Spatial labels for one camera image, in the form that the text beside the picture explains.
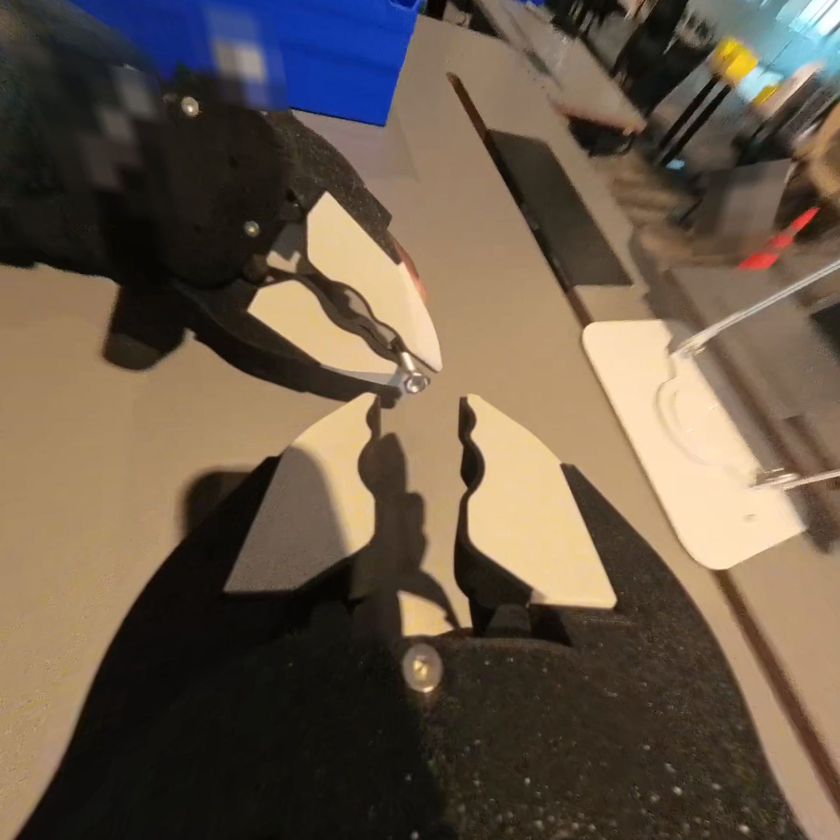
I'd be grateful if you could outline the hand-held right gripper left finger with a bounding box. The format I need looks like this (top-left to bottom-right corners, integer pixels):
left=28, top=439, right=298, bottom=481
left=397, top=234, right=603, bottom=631
left=223, top=392, right=385, bottom=598

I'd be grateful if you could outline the person's left hand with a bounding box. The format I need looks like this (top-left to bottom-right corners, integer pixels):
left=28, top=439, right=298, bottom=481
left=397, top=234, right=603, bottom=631
left=392, top=238, right=429, bottom=309

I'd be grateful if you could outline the blue plastic bin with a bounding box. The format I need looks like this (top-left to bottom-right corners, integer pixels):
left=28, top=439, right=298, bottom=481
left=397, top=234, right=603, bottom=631
left=69, top=0, right=422, bottom=127

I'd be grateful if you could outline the black cable tray cover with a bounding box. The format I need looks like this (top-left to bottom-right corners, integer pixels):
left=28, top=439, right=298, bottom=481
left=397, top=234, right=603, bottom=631
left=489, top=130, right=632, bottom=287

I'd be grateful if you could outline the white stand rod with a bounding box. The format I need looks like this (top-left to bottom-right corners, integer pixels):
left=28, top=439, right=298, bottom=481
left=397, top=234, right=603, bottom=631
left=668, top=259, right=840, bottom=360
left=750, top=467, right=840, bottom=492

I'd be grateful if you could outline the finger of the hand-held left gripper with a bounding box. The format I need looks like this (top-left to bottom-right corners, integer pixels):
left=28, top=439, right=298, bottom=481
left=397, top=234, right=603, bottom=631
left=248, top=282, right=403, bottom=395
left=306, top=190, right=443, bottom=373

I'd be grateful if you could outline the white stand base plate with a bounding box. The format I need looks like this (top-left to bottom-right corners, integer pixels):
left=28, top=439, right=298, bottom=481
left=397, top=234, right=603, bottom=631
left=582, top=319, right=807, bottom=571

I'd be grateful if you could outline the red striped cone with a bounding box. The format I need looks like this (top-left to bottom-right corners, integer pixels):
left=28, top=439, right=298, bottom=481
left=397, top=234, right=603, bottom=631
left=737, top=205, right=823, bottom=271

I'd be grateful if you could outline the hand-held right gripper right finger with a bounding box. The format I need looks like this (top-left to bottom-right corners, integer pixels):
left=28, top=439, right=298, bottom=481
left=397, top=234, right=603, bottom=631
left=454, top=394, right=619, bottom=611

